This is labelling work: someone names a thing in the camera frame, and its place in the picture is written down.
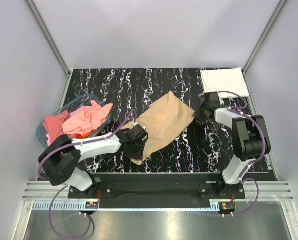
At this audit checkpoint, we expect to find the tan t shirt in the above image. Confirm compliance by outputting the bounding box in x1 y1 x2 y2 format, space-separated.
123 91 195 165

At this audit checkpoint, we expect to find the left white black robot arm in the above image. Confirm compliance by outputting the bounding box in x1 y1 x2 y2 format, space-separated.
38 124 149 198

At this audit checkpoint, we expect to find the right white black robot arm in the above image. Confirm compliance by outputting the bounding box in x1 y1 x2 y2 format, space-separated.
195 92 271 199

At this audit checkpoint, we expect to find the folded white t shirt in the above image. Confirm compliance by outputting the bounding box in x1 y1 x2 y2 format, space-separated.
200 68 250 99

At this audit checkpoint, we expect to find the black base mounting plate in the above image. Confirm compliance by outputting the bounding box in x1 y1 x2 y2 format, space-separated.
68 173 246 211

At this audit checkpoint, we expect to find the light pink shirt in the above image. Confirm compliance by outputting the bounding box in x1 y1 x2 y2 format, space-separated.
62 100 113 135

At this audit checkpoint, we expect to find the orange garment in basket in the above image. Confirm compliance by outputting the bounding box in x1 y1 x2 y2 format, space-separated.
76 131 96 139

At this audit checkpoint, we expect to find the dark pink shirt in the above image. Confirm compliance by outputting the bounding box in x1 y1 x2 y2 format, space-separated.
43 110 70 146

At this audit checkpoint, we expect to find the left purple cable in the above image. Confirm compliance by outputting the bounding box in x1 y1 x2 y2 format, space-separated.
37 108 137 238

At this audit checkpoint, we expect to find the purple cable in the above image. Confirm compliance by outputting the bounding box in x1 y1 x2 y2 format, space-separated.
37 108 137 238
196 90 269 217

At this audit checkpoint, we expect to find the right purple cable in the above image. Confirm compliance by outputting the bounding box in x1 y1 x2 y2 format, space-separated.
196 90 269 217

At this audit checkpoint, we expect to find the left aluminium frame post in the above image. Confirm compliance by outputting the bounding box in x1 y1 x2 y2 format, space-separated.
23 0 74 78

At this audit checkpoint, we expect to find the aluminium frame post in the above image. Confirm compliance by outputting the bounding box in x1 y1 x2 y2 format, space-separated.
23 0 74 78
242 0 290 76

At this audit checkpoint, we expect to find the slotted cable duct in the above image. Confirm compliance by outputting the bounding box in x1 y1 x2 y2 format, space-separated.
33 201 225 212

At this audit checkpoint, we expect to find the right aluminium frame post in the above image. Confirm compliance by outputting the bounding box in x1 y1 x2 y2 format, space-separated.
242 0 290 76

